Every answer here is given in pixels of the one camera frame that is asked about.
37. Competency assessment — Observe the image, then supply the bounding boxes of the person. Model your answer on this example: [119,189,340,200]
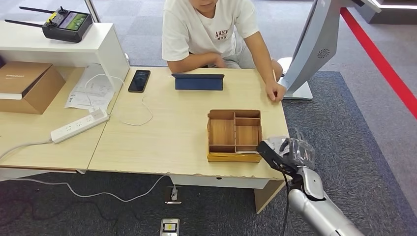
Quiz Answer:
[162,0,287,103]

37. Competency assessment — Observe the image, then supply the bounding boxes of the black floor cable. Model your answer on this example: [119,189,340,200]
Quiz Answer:
[0,199,141,229]

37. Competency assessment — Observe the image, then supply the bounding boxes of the white power strip cord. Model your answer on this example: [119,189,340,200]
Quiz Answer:
[0,139,53,160]

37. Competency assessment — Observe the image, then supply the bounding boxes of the blue tablet case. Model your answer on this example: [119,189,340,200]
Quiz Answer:
[172,73,225,91]

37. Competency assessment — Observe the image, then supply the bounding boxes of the white desk shelf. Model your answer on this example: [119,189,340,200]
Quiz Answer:
[0,22,130,92]

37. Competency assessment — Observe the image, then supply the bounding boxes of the dark grey carpet mat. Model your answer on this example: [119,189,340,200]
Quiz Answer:
[0,71,417,236]

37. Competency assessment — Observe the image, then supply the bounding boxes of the brown cardboard box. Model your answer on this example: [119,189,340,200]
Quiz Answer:
[0,61,66,115]

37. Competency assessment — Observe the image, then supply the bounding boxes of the silver floor socket box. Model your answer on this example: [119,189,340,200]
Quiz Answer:
[159,218,180,236]

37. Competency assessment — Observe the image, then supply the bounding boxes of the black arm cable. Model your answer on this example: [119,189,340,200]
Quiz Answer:
[280,173,291,236]

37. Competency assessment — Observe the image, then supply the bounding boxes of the black smartphone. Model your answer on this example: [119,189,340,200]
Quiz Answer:
[128,69,151,93]

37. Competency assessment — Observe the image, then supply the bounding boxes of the thin white charging cable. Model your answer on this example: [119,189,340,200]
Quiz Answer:
[83,73,154,127]

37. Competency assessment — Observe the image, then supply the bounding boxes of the grey raised platform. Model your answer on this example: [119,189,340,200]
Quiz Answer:
[355,0,417,25]

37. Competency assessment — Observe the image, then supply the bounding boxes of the person's left hand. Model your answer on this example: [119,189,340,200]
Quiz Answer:
[265,81,287,103]

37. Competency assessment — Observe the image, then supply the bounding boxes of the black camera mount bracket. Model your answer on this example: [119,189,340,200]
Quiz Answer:
[255,141,298,177]

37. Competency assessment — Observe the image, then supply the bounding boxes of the white paper sheets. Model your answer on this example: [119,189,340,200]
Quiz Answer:
[65,63,115,112]

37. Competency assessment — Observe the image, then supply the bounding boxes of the floor outlet with plug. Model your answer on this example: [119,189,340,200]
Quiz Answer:
[164,184,182,205]

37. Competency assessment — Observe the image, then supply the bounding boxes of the grey card reader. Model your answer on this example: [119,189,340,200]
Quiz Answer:
[264,136,291,154]

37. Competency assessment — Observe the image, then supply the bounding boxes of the white floor cable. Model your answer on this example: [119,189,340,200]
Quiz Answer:
[0,174,171,203]

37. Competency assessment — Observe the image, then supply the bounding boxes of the black remote controller with antennas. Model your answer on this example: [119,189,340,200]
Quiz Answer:
[4,6,93,44]

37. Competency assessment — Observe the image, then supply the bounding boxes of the white power strip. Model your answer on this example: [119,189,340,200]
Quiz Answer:
[50,109,110,144]

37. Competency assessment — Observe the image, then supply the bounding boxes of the chrome pole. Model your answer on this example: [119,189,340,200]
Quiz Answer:
[84,0,130,64]

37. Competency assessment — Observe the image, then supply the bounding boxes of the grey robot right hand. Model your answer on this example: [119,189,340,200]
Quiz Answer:
[278,128,316,170]

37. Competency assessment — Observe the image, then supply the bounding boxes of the silver kiosk stand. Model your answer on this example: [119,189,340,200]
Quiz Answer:
[278,0,382,100]

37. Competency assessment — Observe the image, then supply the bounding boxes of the wooden organizer box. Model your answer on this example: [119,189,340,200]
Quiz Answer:
[207,109,263,163]

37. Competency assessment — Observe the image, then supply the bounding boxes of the person's right hand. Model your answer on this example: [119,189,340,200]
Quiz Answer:
[211,55,228,69]

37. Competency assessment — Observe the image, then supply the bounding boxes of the white round base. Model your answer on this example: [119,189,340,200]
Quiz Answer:
[277,57,294,77]

